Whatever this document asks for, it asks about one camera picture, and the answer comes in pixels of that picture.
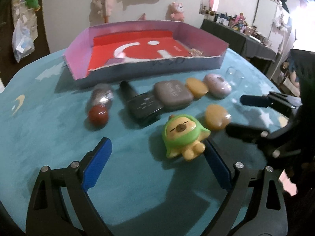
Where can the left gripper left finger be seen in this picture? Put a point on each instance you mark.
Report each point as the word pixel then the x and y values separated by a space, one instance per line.
pixel 47 213

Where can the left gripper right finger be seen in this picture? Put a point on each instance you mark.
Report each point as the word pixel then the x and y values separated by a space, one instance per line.
pixel 254 203

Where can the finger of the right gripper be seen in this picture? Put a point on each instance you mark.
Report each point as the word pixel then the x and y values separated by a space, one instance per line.
pixel 278 143
pixel 272 100

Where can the clear plastic cup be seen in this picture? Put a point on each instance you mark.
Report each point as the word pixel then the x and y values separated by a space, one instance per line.
pixel 234 77

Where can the lilac round case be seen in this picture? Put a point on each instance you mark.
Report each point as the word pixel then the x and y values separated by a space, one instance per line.
pixel 217 85

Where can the amber dome soap front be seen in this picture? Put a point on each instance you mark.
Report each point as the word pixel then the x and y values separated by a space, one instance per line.
pixel 217 117

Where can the amber dome soap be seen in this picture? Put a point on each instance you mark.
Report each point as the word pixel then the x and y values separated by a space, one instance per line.
pixel 217 117
pixel 196 87

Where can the yellow green capybara toy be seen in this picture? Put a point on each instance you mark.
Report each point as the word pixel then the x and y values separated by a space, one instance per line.
pixel 183 135

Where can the brown eye shadow case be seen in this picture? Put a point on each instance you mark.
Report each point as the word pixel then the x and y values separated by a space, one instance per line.
pixel 173 94

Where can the silver shiny egg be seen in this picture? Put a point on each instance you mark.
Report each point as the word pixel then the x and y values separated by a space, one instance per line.
pixel 103 95

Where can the black nail polish bottle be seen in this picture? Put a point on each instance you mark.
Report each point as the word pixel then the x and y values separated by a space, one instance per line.
pixel 144 108

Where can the dark cloth covered table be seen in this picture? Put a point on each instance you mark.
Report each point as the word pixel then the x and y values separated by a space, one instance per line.
pixel 255 52

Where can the teal moon star blanket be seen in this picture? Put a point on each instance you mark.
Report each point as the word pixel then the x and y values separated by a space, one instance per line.
pixel 139 192

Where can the pink plush toy right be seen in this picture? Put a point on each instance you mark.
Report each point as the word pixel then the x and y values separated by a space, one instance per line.
pixel 177 11

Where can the pink plush toy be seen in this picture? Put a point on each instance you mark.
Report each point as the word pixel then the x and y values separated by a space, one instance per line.
pixel 177 11
pixel 99 6

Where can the dark brown door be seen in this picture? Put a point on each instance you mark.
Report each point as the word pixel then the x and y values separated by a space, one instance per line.
pixel 11 11

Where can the pink cardboard tray box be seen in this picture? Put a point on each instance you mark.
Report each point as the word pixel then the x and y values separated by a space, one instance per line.
pixel 113 52

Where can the white plastic bag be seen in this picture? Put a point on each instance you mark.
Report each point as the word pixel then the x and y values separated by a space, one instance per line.
pixel 22 42

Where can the pink plush toy centre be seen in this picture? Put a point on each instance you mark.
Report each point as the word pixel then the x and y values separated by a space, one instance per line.
pixel 99 6

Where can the orange grey mop handle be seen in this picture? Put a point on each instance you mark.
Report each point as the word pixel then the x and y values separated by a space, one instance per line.
pixel 104 12

